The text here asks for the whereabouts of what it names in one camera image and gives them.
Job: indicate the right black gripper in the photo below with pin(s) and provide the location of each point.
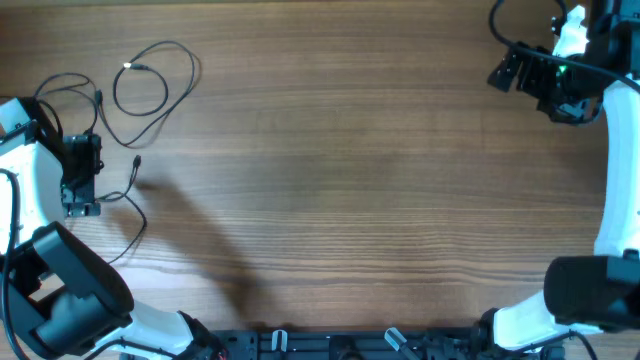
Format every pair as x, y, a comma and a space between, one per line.
528, 83

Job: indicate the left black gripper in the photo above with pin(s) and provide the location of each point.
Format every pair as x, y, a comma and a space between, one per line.
88, 148

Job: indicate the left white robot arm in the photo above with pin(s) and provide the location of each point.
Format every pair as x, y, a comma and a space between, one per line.
58, 297

